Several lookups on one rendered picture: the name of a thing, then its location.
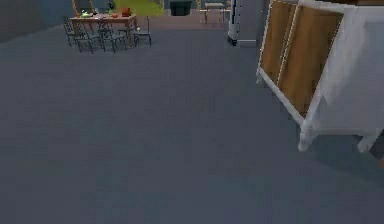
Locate brown wooden dining table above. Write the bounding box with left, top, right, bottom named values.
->
left=69, top=13, right=138, bottom=49

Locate white cupboard with brown doors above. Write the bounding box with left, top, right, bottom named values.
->
left=255, top=0, right=384, bottom=153

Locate yellow-green armchair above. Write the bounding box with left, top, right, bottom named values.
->
left=113, top=0, right=166, bottom=18

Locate black bin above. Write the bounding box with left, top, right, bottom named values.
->
left=169, top=0, right=193, bottom=17

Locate small brown table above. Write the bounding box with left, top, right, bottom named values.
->
left=203, top=1, right=228, bottom=24

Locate grey metal chair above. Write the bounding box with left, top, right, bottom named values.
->
left=73, top=21, right=103, bottom=55
left=133, top=16, right=153, bottom=48
left=62, top=16, right=83, bottom=48
left=97, top=20, right=128, bottom=55

